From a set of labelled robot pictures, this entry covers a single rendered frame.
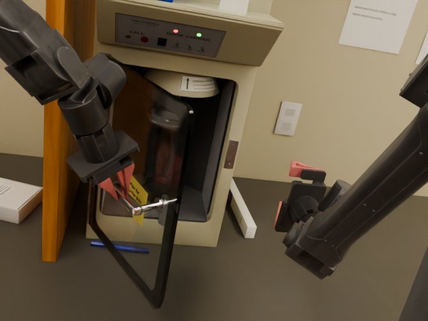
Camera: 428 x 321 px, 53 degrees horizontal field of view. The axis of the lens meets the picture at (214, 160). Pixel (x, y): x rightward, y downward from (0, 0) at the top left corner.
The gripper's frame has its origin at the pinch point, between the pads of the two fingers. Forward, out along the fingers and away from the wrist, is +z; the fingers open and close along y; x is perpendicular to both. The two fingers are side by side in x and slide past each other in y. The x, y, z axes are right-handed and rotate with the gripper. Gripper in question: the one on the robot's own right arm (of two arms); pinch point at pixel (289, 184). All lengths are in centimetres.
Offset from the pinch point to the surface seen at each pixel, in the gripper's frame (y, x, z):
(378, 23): 29, -38, 55
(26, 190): -22, 58, 25
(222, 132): 3.2, 12.5, 15.8
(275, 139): -13, -15, 55
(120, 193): 0.5, 33.7, -10.4
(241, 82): 16.5, 11.5, 12.1
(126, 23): 26.0, 35.7, 4.4
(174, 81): 14.0, 25.1, 14.7
